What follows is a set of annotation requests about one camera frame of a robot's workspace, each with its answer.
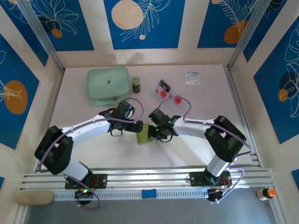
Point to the brown bottle with orange cap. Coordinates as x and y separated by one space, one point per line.
266 194

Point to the green card holder wallet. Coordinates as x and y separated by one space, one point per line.
143 137

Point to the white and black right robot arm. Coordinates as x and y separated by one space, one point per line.
224 140

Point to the dark jar with green lid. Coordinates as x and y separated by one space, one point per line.
136 86

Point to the white card with red circles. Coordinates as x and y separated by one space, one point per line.
178 100
162 93

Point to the white and blue packet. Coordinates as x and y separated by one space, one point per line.
193 78

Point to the mint green zip pouch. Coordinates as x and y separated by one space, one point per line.
107 84

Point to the blue bone-shaped clip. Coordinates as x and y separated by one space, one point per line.
148 193

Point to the beige foam pad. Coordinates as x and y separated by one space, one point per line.
35 198

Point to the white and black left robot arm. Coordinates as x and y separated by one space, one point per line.
53 151

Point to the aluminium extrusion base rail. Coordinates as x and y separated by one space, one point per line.
149 179

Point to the clear box with red balls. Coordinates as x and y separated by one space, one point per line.
170 93

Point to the aluminium corner post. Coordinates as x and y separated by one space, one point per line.
42 35
247 32

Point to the aluminium table side rail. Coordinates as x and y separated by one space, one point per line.
243 116

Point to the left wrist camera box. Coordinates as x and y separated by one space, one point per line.
133 110

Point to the black VIP membership card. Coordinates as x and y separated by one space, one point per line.
164 84

